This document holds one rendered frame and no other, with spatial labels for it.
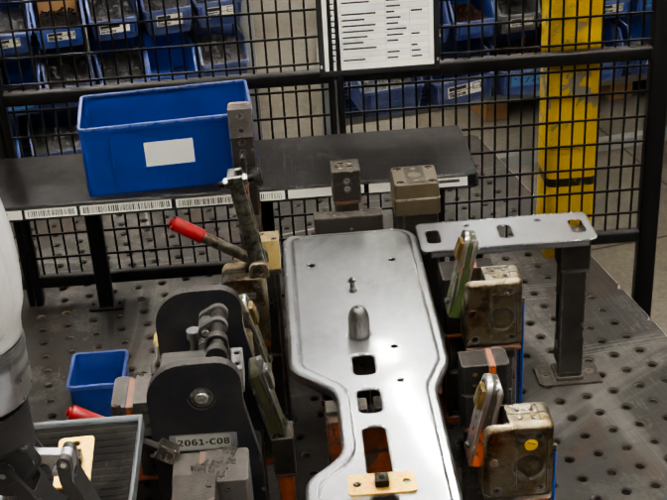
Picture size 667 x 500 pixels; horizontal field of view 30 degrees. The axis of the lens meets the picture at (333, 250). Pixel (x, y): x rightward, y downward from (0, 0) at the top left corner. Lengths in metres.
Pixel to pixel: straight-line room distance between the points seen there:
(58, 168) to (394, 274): 0.73
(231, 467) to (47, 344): 1.06
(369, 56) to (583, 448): 0.82
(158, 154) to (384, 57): 0.47
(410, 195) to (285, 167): 0.27
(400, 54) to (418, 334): 0.71
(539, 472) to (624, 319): 0.86
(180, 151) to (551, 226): 0.65
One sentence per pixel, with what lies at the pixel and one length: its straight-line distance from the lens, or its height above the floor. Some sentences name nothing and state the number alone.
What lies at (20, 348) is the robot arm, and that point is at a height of 1.46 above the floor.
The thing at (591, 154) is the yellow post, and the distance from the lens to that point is 2.54.
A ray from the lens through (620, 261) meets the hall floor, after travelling 4.06.
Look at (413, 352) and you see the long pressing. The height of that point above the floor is 1.00.
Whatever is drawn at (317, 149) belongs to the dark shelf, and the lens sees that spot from 2.33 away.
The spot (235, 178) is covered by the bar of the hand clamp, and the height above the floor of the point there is 1.21.
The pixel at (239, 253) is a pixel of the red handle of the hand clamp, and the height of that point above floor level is 1.08.
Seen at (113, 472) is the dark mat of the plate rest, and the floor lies 1.16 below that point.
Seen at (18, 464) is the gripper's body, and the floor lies 1.35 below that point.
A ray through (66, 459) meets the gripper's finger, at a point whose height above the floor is 1.35.
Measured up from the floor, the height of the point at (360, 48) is 1.20.
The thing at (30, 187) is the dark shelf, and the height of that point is 1.03.
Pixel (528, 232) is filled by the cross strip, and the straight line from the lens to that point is 2.08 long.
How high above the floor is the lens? 1.98
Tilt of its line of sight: 29 degrees down
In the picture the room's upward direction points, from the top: 4 degrees counter-clockwise
